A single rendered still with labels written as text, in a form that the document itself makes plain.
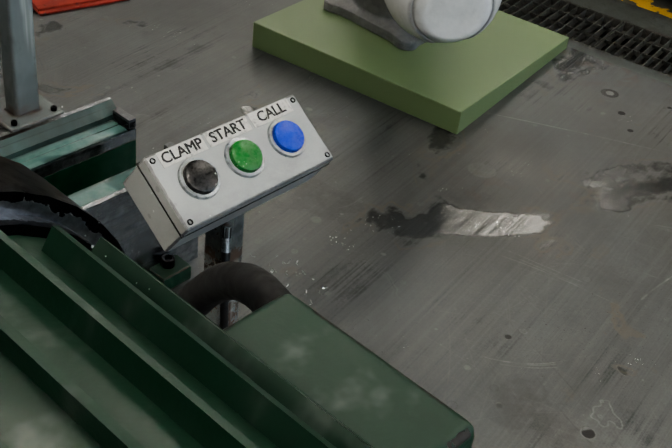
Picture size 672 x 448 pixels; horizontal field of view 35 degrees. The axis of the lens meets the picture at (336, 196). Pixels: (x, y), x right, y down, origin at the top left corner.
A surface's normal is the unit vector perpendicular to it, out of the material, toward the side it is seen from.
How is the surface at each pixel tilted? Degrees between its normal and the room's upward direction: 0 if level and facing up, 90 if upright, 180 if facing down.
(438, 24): 91
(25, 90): 90
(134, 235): 90
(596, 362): 0
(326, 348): 0
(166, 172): 36
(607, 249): 0
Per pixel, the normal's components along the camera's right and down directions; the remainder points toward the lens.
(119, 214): 0.72, 0.46
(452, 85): 0.14, -0.83
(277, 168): 0.50, -0.40
